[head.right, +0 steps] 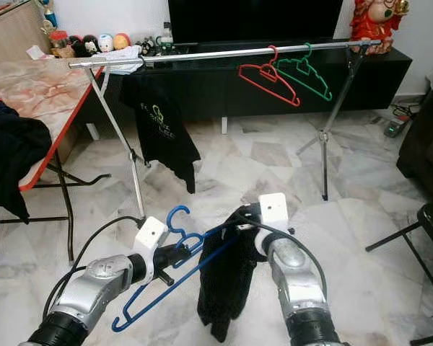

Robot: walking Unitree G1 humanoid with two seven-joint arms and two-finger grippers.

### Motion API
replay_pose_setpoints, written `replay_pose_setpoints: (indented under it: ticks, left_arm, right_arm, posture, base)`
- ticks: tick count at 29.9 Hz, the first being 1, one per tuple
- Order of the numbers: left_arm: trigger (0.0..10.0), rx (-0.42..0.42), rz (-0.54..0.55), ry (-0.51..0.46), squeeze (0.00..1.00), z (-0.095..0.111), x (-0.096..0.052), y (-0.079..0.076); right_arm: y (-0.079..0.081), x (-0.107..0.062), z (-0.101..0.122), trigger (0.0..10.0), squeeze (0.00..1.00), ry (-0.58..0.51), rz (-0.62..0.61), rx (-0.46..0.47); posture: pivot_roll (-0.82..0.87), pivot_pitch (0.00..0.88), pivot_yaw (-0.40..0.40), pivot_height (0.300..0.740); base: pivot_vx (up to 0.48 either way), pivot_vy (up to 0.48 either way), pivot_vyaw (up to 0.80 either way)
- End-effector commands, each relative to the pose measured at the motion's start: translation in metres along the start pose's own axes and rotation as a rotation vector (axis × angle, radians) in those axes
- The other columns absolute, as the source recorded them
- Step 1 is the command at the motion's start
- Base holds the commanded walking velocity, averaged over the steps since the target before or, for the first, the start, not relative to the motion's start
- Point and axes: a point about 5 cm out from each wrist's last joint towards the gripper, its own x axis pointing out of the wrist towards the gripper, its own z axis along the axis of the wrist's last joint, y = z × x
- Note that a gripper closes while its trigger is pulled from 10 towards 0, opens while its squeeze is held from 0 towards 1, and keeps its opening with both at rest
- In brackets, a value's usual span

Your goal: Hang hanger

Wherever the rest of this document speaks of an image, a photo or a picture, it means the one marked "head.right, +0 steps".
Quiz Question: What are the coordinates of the small pink white paper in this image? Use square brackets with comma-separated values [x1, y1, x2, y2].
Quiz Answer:
[27, 45, 48, 61]

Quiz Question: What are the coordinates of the black television cabinet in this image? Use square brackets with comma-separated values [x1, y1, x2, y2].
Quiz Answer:
[83, 43, 414, 138]

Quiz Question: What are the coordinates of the marble folding table red edge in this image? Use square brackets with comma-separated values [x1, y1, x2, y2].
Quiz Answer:
[0, 59, 109, 271]

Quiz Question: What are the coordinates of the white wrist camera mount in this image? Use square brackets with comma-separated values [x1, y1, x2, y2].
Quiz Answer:
[134, 216, 169, 264]
[258, 192, 289, 230]

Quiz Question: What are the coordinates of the green plastic hanger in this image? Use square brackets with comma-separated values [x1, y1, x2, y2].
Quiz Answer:
[274, 43, 334, 102]

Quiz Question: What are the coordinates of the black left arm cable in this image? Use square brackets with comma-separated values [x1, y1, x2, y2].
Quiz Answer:
[45, 215, 146, 329]

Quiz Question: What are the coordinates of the white round toy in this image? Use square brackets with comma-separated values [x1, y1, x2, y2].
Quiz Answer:
[97, 33, 115, 53]

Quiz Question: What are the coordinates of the black flat television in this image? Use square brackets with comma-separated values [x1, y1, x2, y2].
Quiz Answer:
[167, 0, 345, 45]

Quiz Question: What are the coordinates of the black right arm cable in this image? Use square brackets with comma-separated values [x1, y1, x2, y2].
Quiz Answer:
[245, 215, 329, 296]

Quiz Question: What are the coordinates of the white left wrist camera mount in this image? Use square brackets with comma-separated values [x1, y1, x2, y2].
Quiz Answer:
[134, 216, 169, 264]

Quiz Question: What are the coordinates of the blue plastic hanger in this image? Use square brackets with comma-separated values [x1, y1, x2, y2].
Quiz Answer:
[112, 205, 253, 332]

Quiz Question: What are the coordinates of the orange round toy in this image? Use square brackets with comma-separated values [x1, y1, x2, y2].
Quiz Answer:
[113, 32, 132, 51]

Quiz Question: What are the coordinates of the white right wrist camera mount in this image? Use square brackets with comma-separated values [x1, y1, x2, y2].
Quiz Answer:
[258, 192, 289, 230]

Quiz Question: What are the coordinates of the navy shirt with red trim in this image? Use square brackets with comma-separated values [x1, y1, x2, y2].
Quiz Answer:
[197, 205, 268, 343]

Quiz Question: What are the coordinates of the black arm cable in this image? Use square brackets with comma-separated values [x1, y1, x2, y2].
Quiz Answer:
[45, 215, 146, 329]
[245, 215, 329, 296]

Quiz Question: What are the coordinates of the red robed figurine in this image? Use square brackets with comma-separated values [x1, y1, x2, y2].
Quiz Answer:
[350, 0, 411, 55]

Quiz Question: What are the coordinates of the clear bottle green label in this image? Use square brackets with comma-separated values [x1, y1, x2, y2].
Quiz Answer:
[157, 22, 174, 53]

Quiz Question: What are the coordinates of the light wooden sideboard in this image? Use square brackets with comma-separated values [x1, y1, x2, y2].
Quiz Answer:
[0, 0, 51, 62]

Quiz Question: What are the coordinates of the dark brown sofa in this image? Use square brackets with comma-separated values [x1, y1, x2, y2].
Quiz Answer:
[395, 85, 433, 206]

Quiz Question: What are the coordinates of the silver metal clothes rack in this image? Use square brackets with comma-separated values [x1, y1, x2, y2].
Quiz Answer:
[69, 40, 383, 221]

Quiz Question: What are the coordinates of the black and white plush toy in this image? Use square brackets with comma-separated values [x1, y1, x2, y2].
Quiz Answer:
[82, 35, 100, 56]

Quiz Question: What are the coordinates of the red plastic hanger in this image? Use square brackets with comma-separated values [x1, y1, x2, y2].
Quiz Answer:
[238, 45, 302, 107]

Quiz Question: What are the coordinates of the black printed t-shirt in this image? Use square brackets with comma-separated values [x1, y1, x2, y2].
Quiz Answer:
[119, 74, 199, 194]

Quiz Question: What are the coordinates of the jar with red lid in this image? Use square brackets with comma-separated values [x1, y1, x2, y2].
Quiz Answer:
[49, 30, 71, 58]

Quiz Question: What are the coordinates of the black garment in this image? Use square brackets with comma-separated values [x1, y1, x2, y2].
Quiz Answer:
[0, 99, 53, 224]

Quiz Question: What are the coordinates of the blue hanging ornament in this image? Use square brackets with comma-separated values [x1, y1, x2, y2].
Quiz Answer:
[38, 0, 58, 30]

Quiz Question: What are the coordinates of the stack of white papers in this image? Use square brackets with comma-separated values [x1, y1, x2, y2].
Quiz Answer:
[101, 54, 145, 76]

